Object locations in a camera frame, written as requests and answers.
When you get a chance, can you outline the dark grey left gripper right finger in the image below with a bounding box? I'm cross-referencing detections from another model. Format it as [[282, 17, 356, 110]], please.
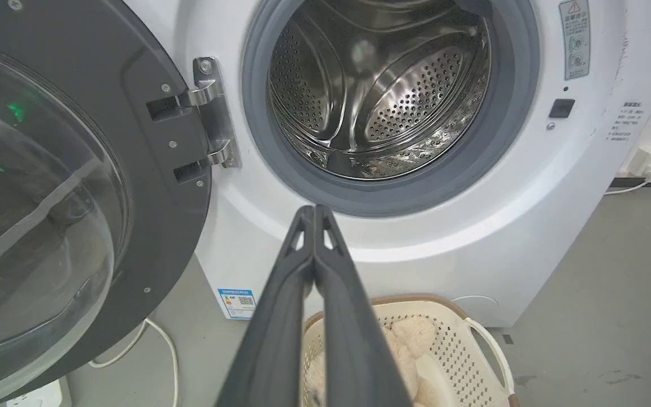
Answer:
[[313, 205, 413, 407]]

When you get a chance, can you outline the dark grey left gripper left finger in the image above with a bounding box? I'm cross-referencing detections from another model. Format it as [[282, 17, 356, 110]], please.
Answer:
[[215, 205, 316, 407]]

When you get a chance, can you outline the white front-load washing machine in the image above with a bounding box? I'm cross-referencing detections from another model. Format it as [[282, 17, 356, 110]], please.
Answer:
[[124, 0, 651, 328]]

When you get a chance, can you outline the dark round washer door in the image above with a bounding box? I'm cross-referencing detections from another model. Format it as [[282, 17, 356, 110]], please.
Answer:
[[0, 0, 213, 407]]

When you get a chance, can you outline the cream plush toy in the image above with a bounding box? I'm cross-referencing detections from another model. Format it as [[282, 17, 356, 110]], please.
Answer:
[[306, 315, 440, 407]]

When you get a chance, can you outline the cream perforated laundry basket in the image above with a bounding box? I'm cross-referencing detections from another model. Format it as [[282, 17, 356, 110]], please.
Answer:
[[302, 294, 521, 407]]

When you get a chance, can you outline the metal door hinge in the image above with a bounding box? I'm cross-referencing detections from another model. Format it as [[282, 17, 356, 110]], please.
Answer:
[[177, 57, 241, 169]]

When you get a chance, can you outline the white power strip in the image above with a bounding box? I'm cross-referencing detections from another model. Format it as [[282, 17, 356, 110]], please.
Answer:
[[6, 379, 65, 407]]

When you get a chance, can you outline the white power cable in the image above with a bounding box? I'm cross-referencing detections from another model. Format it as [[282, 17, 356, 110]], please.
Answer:
[[88, 318, 180, 407]]

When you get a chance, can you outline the white thin wall cable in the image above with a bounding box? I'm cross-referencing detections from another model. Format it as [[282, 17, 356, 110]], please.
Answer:
[[604, 177, 651, 196]]

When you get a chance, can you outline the white wall socket plug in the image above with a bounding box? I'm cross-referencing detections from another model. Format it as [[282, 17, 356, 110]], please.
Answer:
[[628, 145, 651, 183]]

